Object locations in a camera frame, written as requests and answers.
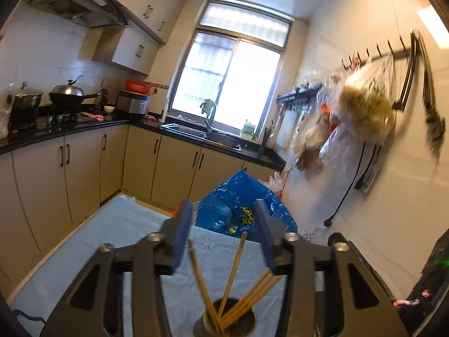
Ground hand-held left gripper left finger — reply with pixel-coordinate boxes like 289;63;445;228
40;198;193;337

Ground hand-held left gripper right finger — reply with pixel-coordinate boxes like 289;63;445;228
253;198;409;337

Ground bundle of wooden chopsticks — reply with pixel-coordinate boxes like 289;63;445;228
187;231;285;337

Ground dark grey chopstick holder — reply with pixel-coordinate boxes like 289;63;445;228
193;298;258;337

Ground dark kitchen utensils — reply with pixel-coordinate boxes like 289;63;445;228
261;126;278;149

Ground blue plastic trash bag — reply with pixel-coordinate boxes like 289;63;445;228
195;169;298;243

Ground grey blue table cloth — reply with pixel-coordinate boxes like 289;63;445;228
9;193;330;337

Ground red white plastic bag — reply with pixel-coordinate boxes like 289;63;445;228
260;171;292;198

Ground black kitchen countertop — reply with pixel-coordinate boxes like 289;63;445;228
0;117;286;171

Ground steel kitchen sink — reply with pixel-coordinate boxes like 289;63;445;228
159;119;242;151

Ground hanging plastic bags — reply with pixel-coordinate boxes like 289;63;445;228
291;74;348;172

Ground beige base cabinets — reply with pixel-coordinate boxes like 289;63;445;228
0;124;285;288

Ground green cloth on faucet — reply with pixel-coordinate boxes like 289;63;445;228
200;99;217;120

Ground silver rice cooker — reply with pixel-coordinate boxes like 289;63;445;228
116;90;151;119

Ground red plastic basin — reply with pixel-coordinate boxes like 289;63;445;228
125;79;152;95

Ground kitchen window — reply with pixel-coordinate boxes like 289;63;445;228
165;0;293;137

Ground dark hanging utensil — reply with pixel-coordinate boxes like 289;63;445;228
393;35;421;111
417;31;446;162

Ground black gas stove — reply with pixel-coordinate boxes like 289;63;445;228
9;110;92;130

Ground clear bag with yellow contents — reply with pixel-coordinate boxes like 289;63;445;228
338;54;397;144

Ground black wok with lid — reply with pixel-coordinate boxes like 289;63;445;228
48;75;109;106

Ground steel pot with lid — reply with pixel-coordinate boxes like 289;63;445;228
7;81;44;129

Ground steel range hood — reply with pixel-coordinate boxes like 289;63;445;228
26;0;130;30

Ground black plug with cable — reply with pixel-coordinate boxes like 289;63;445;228
323;140;367;227

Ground wall power socket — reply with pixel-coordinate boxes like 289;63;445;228
354;144;383;193

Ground black wall shelf rack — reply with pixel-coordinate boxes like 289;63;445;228
276;84;323;113

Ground black cable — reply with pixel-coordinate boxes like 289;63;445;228
10;308;46;324

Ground small beige wall cabinet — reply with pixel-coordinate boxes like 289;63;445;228
93;26;160;75

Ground black wall hook rail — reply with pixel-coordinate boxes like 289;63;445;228
342;30;418;71

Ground tall beige wall cabinets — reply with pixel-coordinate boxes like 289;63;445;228
75;0;190;44

